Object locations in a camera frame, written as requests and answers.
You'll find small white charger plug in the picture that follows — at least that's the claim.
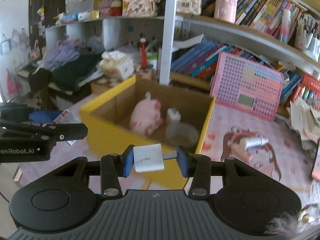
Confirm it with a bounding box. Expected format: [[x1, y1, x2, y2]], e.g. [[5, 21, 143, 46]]
[[133, 144, 177, 173]]

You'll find clear tape roll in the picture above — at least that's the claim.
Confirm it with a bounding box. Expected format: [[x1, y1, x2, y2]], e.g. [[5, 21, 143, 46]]
[[165, 122, 200, 148]]

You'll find white spray bottle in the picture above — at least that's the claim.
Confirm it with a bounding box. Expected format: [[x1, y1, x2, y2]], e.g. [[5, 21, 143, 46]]
[[239, 137, 269, 150]]

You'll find pink plush pig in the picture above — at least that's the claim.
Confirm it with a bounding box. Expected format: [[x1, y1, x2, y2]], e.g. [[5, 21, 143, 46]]
[[129, 92, 164, 137]]

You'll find white power adapter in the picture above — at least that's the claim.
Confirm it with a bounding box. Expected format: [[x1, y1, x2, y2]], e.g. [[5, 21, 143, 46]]
[[165, 108, 181, 133]]

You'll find yellow cardboard box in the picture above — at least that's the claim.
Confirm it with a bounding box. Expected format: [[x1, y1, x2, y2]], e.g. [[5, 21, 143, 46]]
[[79, 74, 217, 190]]

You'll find pink printed table mat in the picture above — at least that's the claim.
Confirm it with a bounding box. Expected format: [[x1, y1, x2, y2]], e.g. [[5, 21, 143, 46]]
[[20, 105, 315, 203]]

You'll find pile of clothes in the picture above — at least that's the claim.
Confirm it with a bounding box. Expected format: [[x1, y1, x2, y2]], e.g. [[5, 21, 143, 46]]
[[17, 36, 105, 93]]

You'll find pink learning keyboard tablet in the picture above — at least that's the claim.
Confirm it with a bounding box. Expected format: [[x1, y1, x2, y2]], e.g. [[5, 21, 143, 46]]
[[210, 52, 284, 121]]

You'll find tissue pack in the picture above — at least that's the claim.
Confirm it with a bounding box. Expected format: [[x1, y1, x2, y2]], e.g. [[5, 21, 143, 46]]
[[99, 50, 135, 81]]

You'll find row of blue books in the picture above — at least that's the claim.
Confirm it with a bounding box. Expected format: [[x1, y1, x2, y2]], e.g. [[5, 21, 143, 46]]
[[170, 39, 234, 78]]

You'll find black smartphone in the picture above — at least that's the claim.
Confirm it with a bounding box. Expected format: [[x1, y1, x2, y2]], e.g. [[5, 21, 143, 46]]
[[310, 141, 320, 181]]

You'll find stack of papers and books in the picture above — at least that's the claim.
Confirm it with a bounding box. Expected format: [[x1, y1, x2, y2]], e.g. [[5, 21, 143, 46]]
[[290, 97, 319, 150]]

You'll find white bookshelf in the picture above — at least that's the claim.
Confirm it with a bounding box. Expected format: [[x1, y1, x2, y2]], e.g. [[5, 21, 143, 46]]
[[46, 0, 319, 85]]

